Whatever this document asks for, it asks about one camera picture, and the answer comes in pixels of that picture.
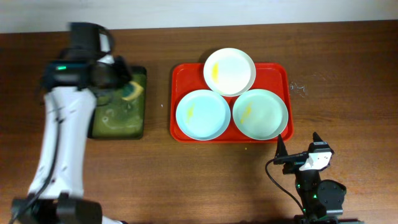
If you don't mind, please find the light green plate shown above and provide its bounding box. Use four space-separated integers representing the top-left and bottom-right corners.
232 89 289 141

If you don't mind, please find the green and yellow sponge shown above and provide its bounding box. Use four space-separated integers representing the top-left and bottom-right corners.
122 81 144 101

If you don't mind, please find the light blue plate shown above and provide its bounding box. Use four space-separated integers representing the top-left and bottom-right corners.
175 90 231 141

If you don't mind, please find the white plate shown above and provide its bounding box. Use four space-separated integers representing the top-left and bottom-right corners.
203 48 256 97

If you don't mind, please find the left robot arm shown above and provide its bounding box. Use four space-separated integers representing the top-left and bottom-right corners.
11 22 143 224

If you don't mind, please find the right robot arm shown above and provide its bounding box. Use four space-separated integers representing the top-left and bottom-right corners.
265 133 361 224

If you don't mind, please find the black tray with soapy water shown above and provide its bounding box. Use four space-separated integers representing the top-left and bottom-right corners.
88 65 147 141

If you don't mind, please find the red plastic serving tray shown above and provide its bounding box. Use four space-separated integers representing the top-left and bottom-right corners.
170 62 294 144

